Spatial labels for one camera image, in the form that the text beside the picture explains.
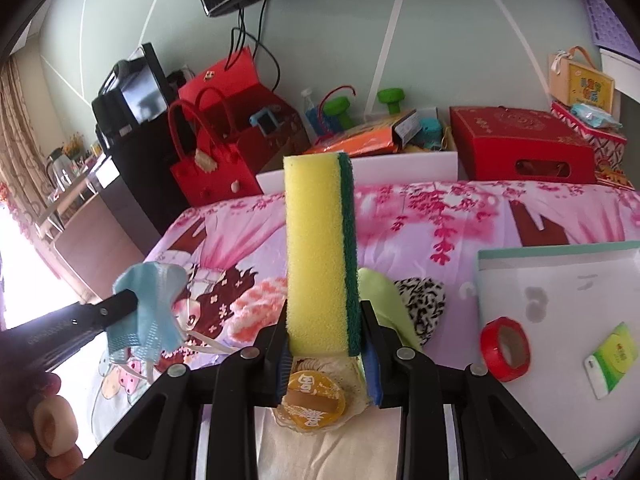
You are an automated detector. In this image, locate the green yellow scrunchie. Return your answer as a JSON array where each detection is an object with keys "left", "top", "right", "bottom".
[{"left": 282, "top": 152, "right": 362, "bottom": 358}]

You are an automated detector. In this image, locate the tan handbag shaped box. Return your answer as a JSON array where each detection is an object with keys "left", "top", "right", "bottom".
[{"left": 547, "top": 46, "right": 616, "bottom": 113}]

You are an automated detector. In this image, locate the red and white patterned box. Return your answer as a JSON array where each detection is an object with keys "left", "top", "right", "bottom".
[{"left": 550, "top": 101, "right": 630, "bottom": 191}]

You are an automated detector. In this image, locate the beige cloth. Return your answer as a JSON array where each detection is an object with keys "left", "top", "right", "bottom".
[{"left": 254, "top": 402, "right": 407, "bottom": 480}]

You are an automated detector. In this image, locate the blue face mask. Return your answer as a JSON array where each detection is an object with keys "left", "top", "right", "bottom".
[{"left": 106, "top": 261, "right": 188, "bottom": 365}]

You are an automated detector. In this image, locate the white headboard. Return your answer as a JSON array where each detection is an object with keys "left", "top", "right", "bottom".
[{"left": 256, "top": 151, "right": 459, "bottom": 195}]

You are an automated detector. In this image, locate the wooden desk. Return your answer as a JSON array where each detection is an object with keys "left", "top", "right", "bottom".
[{"left": 37, "top": 152, "right": 148, "bottom": 301}]

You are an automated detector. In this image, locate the patterned curtain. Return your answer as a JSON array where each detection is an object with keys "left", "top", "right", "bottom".
[{"left": 0, "top": 52, "right": 61, "bottom": 281}]

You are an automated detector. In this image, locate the red paper gift bag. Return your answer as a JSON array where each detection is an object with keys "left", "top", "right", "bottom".
[{"left": 178, "top": 46, "right": 311, "bottom": 171}]

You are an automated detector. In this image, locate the red tape roll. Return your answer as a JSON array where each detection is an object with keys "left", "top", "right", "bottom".
[{"left": 480, "top": 317, "right": 532, "bottom": 384}]

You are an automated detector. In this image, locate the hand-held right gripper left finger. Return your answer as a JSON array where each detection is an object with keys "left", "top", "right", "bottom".
[{"left": 82, "top": 305, "right": 291, "bottom": 480}]

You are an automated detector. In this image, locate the person's left hand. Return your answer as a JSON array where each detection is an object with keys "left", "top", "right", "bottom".
[{"left": 10, "top": 372, "right": 85, "bottom": 480}]

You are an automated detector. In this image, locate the orange jelly cup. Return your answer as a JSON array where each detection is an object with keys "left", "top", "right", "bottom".
[{"left": 274, "top": 356, "right": 351, "bottom": 435}]

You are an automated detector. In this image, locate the black cable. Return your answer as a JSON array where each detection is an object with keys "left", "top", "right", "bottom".
[{"left": 227, "top": 0, "right": 283, "bottom": 93}]

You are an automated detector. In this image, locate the leopard print scrunchie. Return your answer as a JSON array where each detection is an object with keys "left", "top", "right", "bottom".
[{"left": 394, "top": 277, "right": 447, "bottom": 347}]

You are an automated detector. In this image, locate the teal container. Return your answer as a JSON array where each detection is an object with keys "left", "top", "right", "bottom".
[{"left": 419, "top": 117, "right": 445, "bottom": 152}]

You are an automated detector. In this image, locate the red felt handbag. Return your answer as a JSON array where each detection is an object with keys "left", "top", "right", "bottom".
[{"left": 167, "top": 86, "right": 263, "bottom": 207}]

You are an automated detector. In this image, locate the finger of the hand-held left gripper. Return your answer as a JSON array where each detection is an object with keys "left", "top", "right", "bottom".
[{"left": 60, "top": 289, "right": 139, "bottom": 335}]

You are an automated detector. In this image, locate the silver kettle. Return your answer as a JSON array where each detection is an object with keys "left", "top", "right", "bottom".
[{"left": 46, "top": 149, "right": 75, "bottom": 193}]

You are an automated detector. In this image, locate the small blue gadget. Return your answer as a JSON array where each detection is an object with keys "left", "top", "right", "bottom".
[{"left": 249, "top": 106, "right": 282, "bottom": 137}]

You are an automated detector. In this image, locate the pink printed bed sheet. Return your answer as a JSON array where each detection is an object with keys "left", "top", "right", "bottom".
[{"left": 75, "top": 179, "right": 640, "bottom": 480}]

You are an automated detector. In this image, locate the light green cloth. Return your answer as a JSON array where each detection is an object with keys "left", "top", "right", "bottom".
[{"left": 356, "top": 267, "right": 422, "bottom": 353}]

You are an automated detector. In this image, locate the large red gift box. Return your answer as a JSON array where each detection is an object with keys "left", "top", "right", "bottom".
[{"left": 448, "top": 105, "right": 598, "bottom": 185}]

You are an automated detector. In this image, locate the orange flat box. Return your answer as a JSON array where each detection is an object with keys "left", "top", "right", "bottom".
[{"left": 302, "top": 109, "right": 423, "bottom": 157}]

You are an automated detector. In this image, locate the teal storage box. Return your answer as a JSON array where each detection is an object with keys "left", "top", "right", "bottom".
[{"left": 475, "top": 241, "right": 640, "bottom": 478}]

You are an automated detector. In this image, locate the green dumbbell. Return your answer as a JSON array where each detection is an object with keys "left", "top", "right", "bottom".
[
  {"left": 377, "top": 88, "right": 405, "bottom": 115},
  {"left": 322, "top": 96, "right": 362, "bottom": 133}
]

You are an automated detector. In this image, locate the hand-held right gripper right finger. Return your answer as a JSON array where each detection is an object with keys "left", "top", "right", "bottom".
[{"left": 360, "top": 301, "right": 576, "bottom": 480}]

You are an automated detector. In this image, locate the plastic water bottle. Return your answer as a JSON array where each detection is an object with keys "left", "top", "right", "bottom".
[{"left": 300, "top": 88, "right": 323, "bottom": 138}]

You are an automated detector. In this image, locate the black appliance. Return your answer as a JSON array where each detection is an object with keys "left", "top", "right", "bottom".
[{"left": 91, "top": 42, "right": 182, "bottom": 261}]

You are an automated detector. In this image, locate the blue wet wipes packet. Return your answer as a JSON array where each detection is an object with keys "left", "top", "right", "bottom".
[{"left": 570, "top": 103, "right": 624, "bottom": 130}]

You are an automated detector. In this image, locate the purple plastic basket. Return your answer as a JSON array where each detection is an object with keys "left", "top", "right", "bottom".
[{"left": 579, "top": 0, "right": 640, "bottom": 50}]

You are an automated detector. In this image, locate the white shelf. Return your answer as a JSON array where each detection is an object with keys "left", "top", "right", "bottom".
[{"left": 599, "top": 46, "right": 640, "bottom": 111}]

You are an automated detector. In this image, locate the green tissue packet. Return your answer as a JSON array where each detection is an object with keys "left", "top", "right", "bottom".
[{"left": 583, "top": 322, "right": 640, "bottom": 401}]

